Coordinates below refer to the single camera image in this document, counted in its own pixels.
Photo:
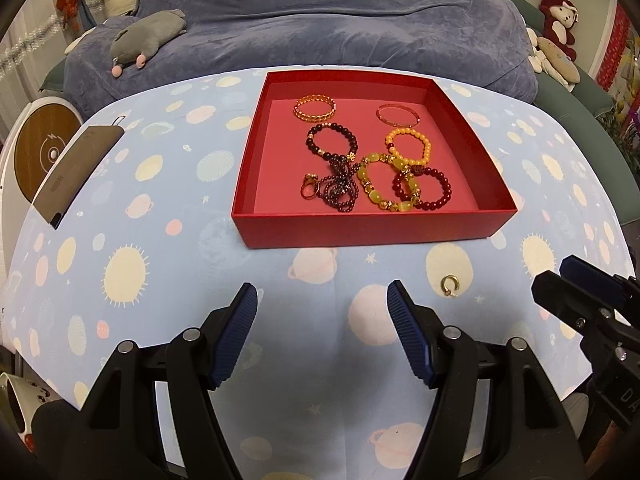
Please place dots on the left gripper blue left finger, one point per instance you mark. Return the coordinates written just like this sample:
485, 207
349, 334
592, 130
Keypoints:
230, 330

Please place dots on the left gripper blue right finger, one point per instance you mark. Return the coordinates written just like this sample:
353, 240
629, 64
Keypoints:
414, 327

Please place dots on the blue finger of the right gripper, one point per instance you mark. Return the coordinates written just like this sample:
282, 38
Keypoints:
570, 303
590, 272

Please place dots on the small gold hoop earring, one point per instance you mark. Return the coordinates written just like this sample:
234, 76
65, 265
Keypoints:
449, 285

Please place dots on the purple garnet bead strand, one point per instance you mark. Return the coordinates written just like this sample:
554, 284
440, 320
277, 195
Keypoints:
339, 189

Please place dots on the dark bead bracelet gold charm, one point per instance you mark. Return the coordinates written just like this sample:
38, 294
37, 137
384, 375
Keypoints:
315, 149

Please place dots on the gold thin bangle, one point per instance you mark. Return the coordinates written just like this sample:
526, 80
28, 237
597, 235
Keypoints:
413, 121

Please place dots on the blue planet print tablecloth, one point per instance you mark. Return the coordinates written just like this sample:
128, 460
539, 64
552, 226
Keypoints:
322, 389

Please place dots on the green sofa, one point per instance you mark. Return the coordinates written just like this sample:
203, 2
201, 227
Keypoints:
582, 112

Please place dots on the red cardboard box tray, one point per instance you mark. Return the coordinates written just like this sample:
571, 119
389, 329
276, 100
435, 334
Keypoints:
431, 183

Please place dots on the beige cookie plush pillow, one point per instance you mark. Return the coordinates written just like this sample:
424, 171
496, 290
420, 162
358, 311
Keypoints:
559, 61

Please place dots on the brown leather phone case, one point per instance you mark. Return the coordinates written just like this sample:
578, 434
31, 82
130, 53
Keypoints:
67, 177

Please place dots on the red monkey plush toy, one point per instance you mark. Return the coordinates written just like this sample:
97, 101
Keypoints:
560, 16

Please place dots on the blue-grey velvet blanket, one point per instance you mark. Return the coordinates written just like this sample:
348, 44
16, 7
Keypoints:
480, 42

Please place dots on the round wooden white device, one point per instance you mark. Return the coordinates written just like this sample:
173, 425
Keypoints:
36, 141

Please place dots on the grey mouse plush toy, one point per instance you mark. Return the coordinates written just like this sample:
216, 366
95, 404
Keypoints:
139, 42

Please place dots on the white curtain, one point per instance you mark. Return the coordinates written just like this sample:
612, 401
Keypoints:
31, 47

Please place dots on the red bow curtain tie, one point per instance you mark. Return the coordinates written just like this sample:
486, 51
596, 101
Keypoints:
68, 9

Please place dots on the red wall decoration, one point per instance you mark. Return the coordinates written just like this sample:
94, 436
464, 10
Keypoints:
614, 49

